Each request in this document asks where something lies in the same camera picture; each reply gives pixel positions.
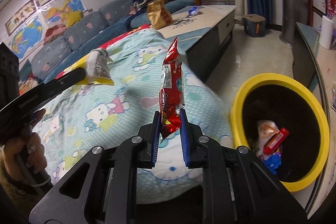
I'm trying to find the blue plastic bag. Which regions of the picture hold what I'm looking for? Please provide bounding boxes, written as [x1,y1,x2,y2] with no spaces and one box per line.
[262,153,281,174]

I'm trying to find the yellow white snack bag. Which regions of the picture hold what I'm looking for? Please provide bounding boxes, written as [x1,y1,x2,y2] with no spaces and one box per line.
[73,48,114,86]

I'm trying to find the clear orange bread bag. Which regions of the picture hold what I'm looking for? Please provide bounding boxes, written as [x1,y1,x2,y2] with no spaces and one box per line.
[256,120,279,160]

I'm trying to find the red foil chip bag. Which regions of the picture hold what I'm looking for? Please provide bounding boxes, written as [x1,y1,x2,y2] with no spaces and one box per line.
[159,38,185,139]

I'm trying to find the red long snack wrapper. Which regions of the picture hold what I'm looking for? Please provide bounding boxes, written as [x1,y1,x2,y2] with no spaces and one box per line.
[263,127,289,155]

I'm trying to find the yellow rimmed black trash bin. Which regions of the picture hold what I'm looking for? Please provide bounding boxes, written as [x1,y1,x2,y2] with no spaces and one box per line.
[230,73,330,193]

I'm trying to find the person's left hand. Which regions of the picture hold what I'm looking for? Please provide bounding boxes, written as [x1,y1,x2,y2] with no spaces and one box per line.
[2,109,47,184]

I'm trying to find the world map poster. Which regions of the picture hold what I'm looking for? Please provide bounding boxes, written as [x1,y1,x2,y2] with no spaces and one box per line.
[9,13,46,62]

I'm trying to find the hello kitty light blue blanket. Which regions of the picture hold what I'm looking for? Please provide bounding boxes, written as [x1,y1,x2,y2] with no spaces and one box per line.
[31,28,234,205]

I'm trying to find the pile of clothes on sofa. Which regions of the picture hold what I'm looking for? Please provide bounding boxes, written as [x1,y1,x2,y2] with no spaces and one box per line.
[43,24,66,44]

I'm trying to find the blue grey sectional sofa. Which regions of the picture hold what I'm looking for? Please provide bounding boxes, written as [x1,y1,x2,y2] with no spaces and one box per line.
[18,0,197,83]

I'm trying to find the china map poster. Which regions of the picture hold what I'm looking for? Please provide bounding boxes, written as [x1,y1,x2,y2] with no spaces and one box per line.
[41,0,87,28]

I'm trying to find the colourful bead tray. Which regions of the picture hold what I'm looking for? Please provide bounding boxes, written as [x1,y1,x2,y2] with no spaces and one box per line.
[331,81,336,112]

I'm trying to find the grey white coffee table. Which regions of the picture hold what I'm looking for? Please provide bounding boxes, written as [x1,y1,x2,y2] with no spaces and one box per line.
[159,5,237,82]

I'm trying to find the brown paper bag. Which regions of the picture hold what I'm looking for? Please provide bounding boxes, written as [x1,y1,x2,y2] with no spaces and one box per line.
[146,0,173,30]

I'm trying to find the blue storage box stool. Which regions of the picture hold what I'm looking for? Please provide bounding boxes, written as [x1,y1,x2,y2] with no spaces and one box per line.
[243,14,266,38]

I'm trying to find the small blue wrapper on table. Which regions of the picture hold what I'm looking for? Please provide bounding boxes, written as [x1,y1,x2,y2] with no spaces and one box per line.
[188,6,199,17]

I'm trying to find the white vase red flowers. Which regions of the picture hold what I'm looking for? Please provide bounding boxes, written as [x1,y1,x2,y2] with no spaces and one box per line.
[319,0,335,50]

